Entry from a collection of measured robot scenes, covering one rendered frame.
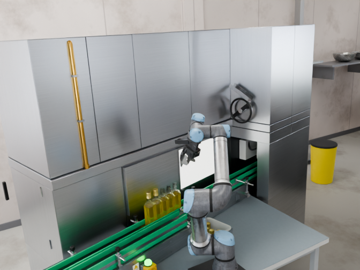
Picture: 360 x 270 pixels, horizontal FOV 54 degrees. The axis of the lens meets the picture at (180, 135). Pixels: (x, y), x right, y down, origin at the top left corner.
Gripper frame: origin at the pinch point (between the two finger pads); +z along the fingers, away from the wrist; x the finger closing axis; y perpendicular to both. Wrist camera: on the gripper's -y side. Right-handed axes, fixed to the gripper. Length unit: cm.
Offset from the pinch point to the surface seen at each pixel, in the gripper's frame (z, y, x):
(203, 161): 29, -20, 50
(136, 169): 14.9, -24.4, -16.0
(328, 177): 128, 10, 310
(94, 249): 44, -4, -58
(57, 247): 50, -21, -72
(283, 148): 17, 12, 112
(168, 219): 40.5, 4.3, -7.6
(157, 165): 17.8, -23.5, 2.1
